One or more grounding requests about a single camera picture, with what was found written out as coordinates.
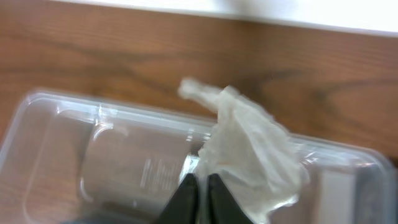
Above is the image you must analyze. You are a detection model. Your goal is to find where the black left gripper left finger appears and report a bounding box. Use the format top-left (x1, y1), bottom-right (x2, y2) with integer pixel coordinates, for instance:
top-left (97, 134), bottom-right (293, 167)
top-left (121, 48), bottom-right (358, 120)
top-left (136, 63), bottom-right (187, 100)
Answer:
top-left (157, 174), bottom-right (199, 224)

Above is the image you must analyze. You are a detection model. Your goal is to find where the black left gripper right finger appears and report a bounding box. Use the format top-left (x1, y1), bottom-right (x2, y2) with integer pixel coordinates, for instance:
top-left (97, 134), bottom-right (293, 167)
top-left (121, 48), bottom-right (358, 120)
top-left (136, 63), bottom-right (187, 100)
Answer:
top-left (207, 174), bottom-right (253, 224)

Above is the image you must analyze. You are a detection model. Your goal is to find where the white tissue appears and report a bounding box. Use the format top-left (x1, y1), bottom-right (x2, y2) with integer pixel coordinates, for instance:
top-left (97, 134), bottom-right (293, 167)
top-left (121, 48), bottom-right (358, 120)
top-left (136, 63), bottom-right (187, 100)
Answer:
top-left (178, 79), bottom-right (308, 223)

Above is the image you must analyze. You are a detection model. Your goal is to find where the clear plastic waste bin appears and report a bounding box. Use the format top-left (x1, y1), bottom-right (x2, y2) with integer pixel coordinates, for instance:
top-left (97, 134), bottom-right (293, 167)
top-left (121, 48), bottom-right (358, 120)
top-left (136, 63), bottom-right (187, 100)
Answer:
top-left (1, 91), bottom-right (397, 223)

